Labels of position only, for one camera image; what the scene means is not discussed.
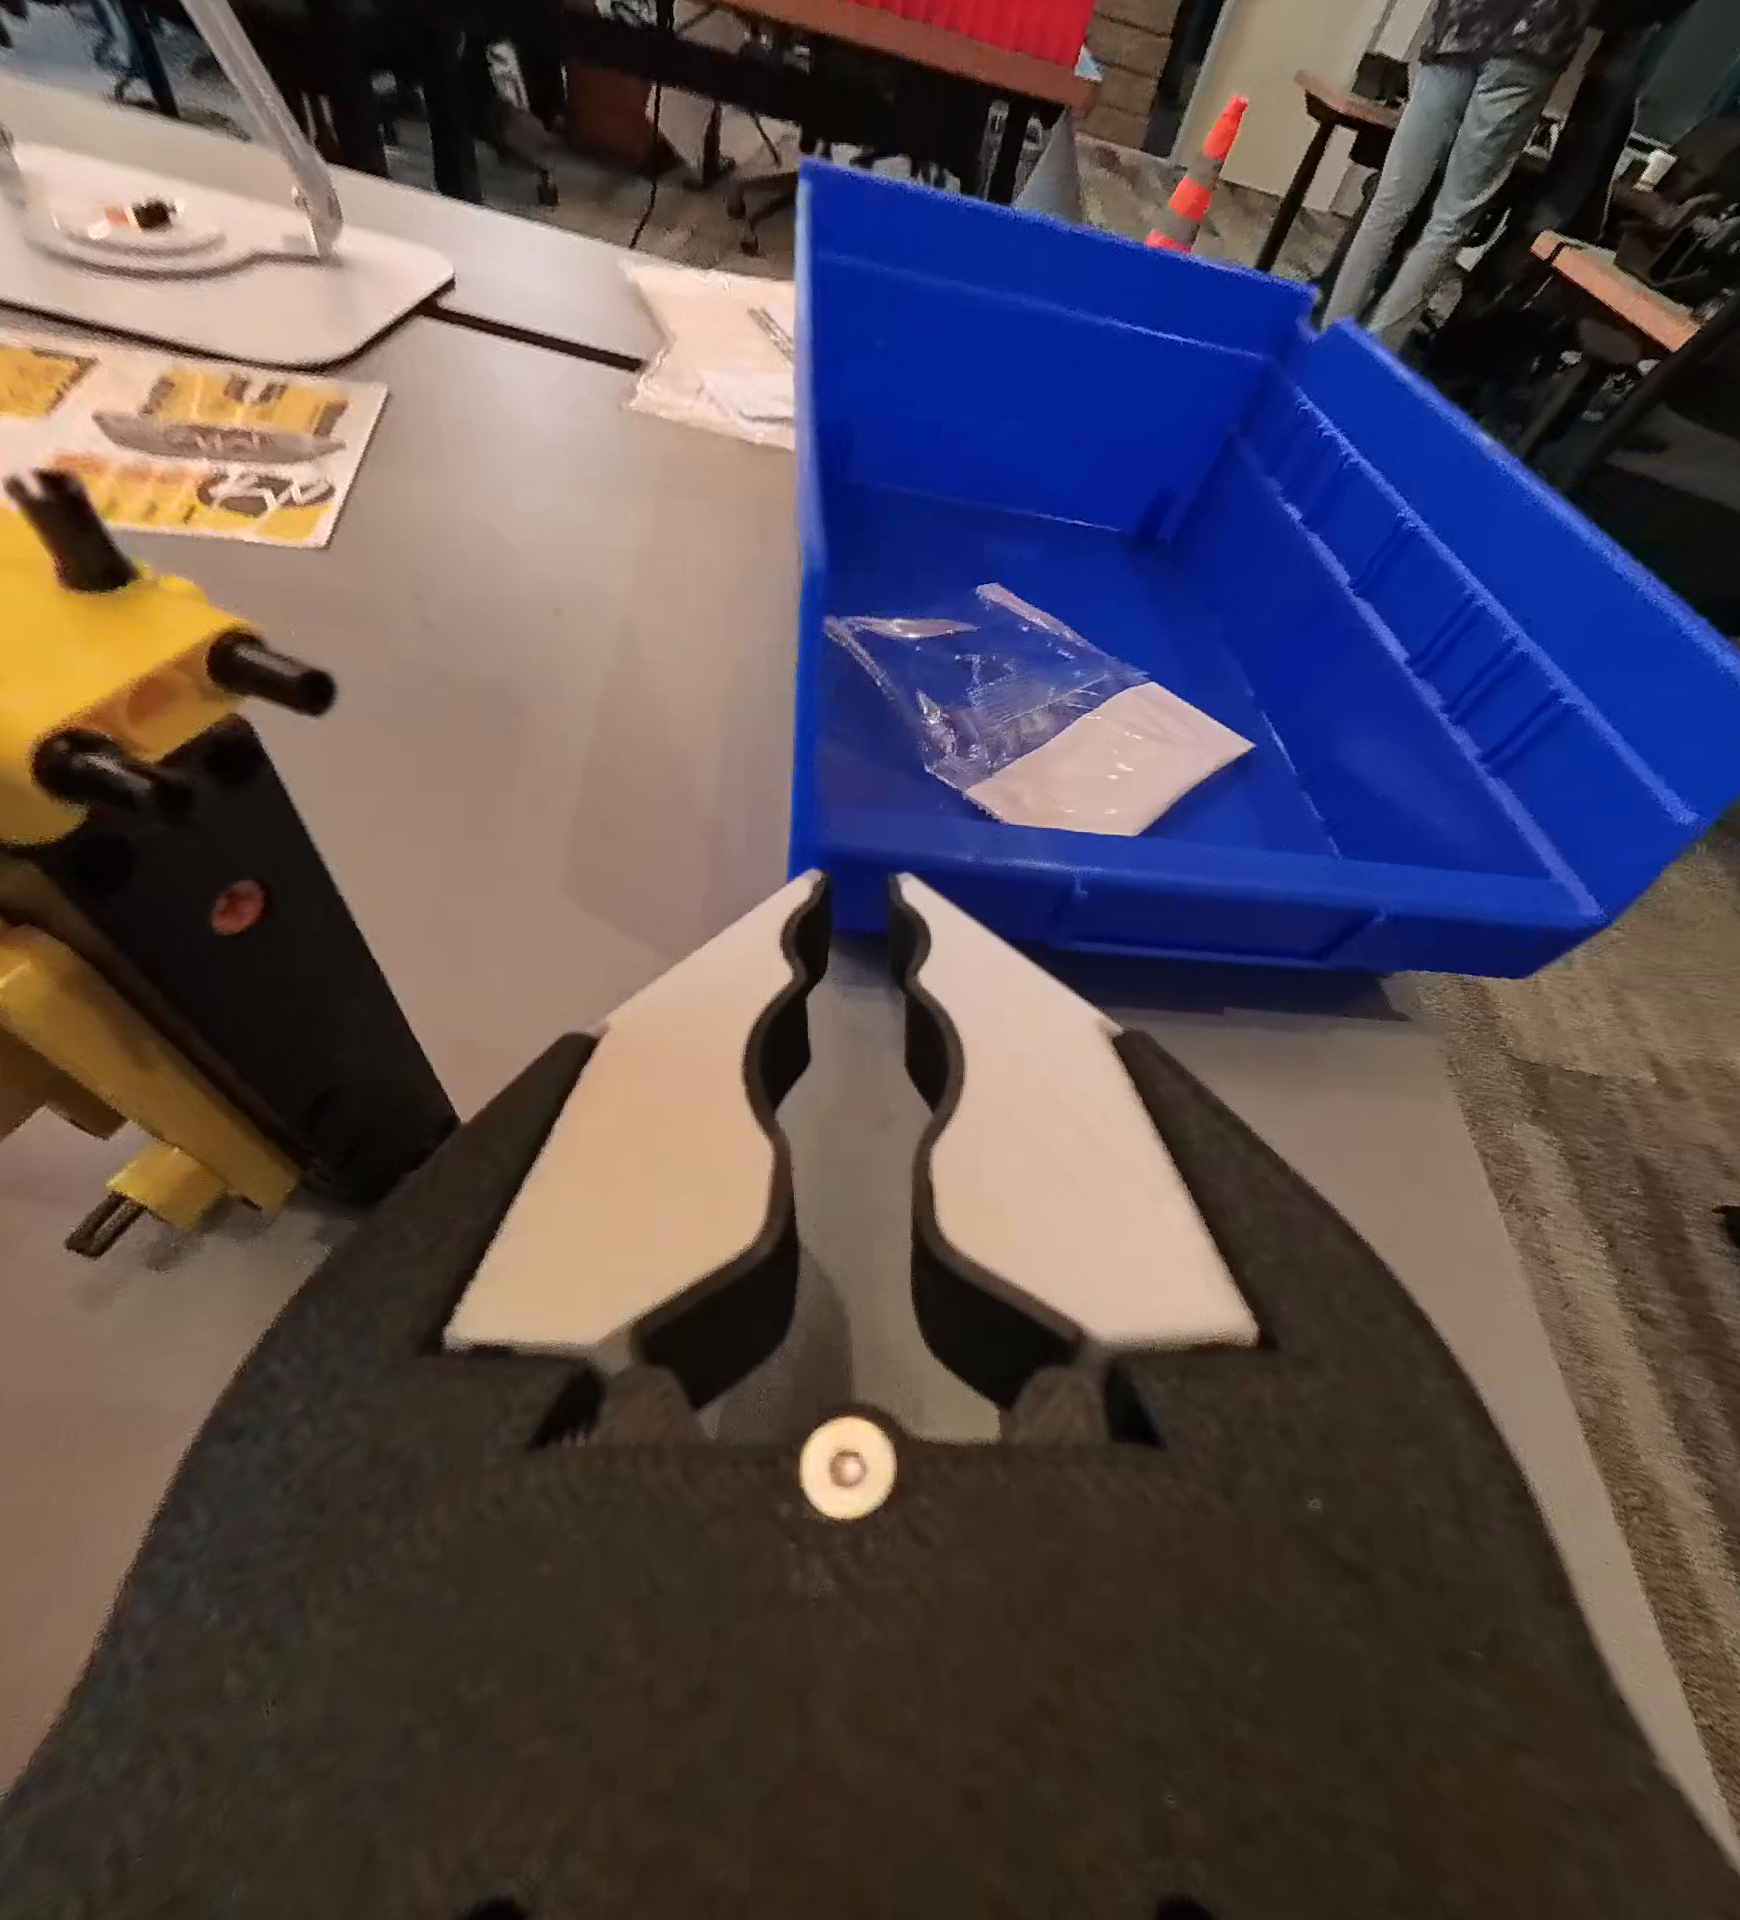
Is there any brown wooden table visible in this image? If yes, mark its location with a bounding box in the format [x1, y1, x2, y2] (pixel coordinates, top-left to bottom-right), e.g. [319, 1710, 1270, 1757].
[689, 0, 1106, 206]

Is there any clear plastic bag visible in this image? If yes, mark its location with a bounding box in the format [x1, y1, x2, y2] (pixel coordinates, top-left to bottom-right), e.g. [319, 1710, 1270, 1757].
[820, 579, 1260, 840]

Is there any blue plastic bin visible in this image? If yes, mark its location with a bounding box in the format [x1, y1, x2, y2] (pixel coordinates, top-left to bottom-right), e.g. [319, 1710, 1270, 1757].
[789, 155, 1740, 980]

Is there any yellow black toy brick assembly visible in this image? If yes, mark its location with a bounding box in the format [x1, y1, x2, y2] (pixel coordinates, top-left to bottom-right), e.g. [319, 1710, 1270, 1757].
[0, 464, 462, 1257]

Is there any yellow sticker sheet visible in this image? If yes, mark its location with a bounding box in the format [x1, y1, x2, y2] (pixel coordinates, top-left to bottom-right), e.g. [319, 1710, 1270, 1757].
[0, 332, 391, 551]

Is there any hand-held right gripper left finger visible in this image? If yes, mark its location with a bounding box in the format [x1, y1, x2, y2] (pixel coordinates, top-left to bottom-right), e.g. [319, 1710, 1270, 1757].
[441, 868, 834, 1412]

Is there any white laptop stand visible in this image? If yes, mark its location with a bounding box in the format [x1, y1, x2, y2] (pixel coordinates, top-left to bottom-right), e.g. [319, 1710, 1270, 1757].
[0, 0, 456, 374]

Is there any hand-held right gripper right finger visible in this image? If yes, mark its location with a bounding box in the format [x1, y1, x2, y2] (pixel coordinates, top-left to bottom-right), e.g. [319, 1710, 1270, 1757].
[884, 870, 1264, 1414]

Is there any orange traffic cone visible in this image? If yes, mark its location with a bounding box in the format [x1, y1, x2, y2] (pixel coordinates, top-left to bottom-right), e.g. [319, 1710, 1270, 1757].
[1141, 92, 1254, 254]

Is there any printed paper sheet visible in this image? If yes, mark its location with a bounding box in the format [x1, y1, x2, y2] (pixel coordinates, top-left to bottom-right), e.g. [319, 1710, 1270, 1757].
[621, 260, 803, 450]

